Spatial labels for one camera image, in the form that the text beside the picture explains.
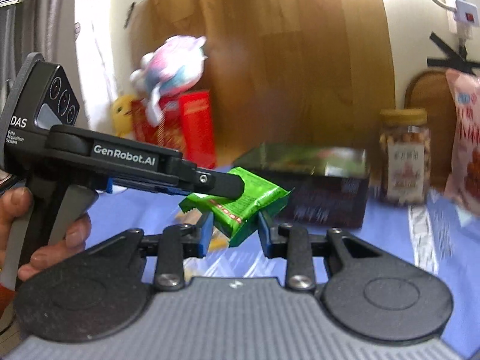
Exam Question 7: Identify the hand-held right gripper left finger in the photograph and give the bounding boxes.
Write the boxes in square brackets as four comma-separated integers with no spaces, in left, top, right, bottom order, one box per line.
[84,214,215,292]

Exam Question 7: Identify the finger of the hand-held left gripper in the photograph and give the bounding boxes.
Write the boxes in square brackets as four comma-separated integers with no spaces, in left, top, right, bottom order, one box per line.
[167,159,245,200]
[106,179,193,196]

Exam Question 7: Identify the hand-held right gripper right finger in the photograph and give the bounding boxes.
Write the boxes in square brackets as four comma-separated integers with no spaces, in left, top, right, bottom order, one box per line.
[257,212,387,292]

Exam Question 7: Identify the bright green snack packet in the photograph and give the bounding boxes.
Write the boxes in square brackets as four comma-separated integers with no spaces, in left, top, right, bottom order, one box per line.
[178,167,292,248]

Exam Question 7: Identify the black cardboard box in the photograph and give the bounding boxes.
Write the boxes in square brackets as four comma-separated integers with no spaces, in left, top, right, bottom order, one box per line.
[232,142,372,229]

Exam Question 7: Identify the person's left hand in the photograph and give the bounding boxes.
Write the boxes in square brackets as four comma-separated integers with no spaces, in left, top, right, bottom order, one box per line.
[0,187,93,283]

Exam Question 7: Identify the red gift bag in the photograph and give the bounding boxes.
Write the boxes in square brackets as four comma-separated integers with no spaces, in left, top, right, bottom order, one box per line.
[131,97,188,154]

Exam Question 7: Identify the red cardboard box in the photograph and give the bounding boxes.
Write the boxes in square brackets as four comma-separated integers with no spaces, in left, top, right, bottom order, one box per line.
[178,89,217,169]

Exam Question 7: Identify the yellow duck plush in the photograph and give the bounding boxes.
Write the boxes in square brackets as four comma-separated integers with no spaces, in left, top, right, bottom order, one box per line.
[112,95,141,138]

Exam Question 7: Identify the pale green snack packet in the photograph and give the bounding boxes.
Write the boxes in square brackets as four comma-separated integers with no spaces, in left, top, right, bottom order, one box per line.
[260,143,366,177]

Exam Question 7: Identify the grey curtain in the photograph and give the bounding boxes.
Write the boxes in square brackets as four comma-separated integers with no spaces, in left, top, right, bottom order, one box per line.
[0,0,79,128]

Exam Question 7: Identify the pink blue plush toy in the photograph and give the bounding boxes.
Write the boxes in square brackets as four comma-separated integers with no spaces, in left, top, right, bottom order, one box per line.
[129,35,208,128]

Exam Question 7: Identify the blue printed bedsheet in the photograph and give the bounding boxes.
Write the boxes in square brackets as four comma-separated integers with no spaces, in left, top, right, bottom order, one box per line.
[75,165,480,360]

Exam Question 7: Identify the wooden headboard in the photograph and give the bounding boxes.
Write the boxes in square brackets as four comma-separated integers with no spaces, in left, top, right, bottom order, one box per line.
[127,0,398,173]

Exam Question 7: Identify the clear nut jar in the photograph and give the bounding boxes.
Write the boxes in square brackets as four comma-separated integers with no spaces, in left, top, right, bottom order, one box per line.
[377,108,432,206]

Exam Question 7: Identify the large pink snack bag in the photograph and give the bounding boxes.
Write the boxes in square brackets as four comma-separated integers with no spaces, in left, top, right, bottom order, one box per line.
[444,68,480,218]

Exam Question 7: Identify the black wall tape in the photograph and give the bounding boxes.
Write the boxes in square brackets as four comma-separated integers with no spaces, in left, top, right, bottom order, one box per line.
[427,31,480,70]

